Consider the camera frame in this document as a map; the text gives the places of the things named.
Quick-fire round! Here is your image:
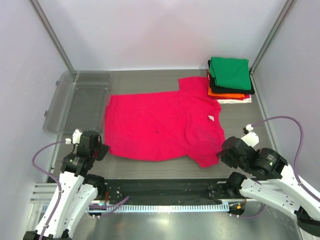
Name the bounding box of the right aluminium corner post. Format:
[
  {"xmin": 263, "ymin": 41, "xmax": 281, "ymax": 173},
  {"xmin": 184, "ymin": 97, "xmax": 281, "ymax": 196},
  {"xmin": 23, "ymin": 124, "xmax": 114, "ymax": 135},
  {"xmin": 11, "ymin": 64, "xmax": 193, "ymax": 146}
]
[{"xmin": 249, "ymin": 0, "xmax": 298, "ymax": 75}]

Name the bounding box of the clear plastic bin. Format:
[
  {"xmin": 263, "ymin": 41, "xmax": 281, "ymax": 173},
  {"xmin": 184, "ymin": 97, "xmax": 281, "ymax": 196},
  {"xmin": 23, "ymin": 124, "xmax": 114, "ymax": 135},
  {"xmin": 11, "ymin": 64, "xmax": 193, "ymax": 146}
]
[{"xmin": 43, "ymin": 70, "xmax": 112, "ymax": 135}]

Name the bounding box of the slotted cable duct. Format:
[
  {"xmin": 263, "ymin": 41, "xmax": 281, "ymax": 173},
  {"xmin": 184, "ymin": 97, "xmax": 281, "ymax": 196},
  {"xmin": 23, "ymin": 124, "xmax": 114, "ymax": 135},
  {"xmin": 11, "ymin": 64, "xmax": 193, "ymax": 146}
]
[{"xmin": 87, "ymin": 202, "xmax": 230, "ymax": 214}]

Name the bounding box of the left aluminium corner post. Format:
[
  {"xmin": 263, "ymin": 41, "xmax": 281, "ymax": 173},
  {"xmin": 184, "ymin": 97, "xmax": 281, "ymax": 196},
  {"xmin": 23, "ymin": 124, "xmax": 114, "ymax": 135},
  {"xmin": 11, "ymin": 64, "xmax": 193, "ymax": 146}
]
[{"xmin": 28, "ymin": 0, "xmax": 77, "ymax": 78}]

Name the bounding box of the green folded t-shirt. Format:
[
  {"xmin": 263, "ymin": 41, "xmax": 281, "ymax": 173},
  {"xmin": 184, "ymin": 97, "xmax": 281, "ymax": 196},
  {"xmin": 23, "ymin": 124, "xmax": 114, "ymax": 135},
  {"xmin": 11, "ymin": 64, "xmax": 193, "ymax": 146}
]
[{"xmin": 209, "ymin": 57, "xmax": 252, "ymax": 91}]

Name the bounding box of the aluminium corner post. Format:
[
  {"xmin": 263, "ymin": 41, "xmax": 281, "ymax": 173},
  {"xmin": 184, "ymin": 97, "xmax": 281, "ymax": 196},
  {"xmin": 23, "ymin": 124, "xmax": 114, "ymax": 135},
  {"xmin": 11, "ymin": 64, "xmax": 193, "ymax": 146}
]
[
  {"xmin": 249, "ymin": 0, "xmax": 298, "ymax": 75},
  {"xmin": 28, "ymin": 0, "xmax": 77, "ymax": 78}
]

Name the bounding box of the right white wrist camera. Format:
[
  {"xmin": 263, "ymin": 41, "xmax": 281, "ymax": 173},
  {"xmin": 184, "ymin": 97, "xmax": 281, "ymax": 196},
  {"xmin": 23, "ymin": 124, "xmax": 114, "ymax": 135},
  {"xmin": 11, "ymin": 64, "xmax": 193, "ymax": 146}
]
[{"xmin": 240, "ymin": 124, "xmax": 260, "ymax": 148}]

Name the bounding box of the red folded t-shirt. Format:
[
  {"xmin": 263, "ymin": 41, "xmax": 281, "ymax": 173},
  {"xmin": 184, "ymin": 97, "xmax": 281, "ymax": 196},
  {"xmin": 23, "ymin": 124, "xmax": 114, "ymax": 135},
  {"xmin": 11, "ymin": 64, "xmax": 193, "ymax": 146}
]
[{"xmin": 206, "ymin": 69, "xmax": 211, "ymax": 83}]

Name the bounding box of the white folded t-shirt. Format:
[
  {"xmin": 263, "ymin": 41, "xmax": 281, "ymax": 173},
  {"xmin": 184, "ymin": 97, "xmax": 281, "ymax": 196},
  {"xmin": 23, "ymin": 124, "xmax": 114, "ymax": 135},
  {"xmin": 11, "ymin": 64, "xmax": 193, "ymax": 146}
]
[{"xmin": 217, "ymin": 94, "xmax": 252, "ymax": 104}]

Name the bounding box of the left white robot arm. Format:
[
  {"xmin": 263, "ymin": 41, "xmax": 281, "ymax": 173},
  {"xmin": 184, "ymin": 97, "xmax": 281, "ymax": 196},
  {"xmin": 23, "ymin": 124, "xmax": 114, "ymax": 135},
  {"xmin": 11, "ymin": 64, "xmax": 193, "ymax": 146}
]
[{"xmin": 23, "ymin": 129, "xmax": 110, "ymax": 240}]

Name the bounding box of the orange folded t-shirt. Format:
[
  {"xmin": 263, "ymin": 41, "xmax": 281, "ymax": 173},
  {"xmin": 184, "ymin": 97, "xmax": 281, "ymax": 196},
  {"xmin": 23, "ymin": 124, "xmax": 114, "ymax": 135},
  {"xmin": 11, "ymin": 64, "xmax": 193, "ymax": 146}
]
[{"xmin": 208, "ymin": 87, "xmax": 246, "ymax": 100}]

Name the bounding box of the crimson red t-shirt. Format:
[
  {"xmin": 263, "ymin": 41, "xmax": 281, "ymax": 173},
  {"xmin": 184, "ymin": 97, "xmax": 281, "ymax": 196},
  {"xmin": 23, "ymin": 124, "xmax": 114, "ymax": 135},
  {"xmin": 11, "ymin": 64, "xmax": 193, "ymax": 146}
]
[{"xmin": 104, "ymin": 76, "xmax": 225, "ymax": 168}]

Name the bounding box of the aluminium frame rail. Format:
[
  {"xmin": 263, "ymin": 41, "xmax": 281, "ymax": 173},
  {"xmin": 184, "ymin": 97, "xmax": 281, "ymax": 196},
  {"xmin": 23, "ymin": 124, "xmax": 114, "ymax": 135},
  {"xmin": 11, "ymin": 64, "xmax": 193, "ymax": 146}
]
[{"xmin": 30, "ymin": 183, "xmax": 57, "ymax": 204}]

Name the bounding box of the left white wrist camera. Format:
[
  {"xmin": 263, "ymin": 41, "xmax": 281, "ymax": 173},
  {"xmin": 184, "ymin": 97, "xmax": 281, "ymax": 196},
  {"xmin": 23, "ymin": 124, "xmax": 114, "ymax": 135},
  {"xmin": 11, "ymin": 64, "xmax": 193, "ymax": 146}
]
[{"xmin": 64, "ymin": 129, "xmax": 83, "ymax": 145}]

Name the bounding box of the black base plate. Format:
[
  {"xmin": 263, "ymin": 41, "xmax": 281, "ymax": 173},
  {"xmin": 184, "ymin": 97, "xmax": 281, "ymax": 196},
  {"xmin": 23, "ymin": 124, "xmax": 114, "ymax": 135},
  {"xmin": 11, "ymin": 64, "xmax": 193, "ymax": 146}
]
[{"xmin": 96, "ymin": 178, "xmax": 244, "ymax": 206}]

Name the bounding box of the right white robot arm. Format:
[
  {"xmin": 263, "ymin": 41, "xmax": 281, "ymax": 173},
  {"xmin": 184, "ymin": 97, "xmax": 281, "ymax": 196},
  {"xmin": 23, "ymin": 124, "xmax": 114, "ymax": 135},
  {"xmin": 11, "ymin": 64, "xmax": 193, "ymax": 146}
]
[{"xmin": 217, "ymin": 134, "xmax": 320, "ymax": 237}]

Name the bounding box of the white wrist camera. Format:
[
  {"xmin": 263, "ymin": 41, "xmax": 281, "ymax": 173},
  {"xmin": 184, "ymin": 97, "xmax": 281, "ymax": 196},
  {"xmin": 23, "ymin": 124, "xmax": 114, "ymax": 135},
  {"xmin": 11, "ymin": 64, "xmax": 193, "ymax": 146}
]
[
  {"xmin": 240, "ymin": 124, "xmax": 260, "ymax": 148},
  {"xmin": 64, "ymin": 129, "xmax": 83, "ymax": 145}
]

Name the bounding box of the black folded t-shirt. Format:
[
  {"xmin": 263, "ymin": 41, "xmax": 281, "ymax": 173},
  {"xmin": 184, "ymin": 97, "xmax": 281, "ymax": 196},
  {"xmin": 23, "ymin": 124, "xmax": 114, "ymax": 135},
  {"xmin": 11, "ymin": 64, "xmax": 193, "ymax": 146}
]
[{"xmin": 208, "ymin": 60, "xmax": 255, "ymax": 95}]

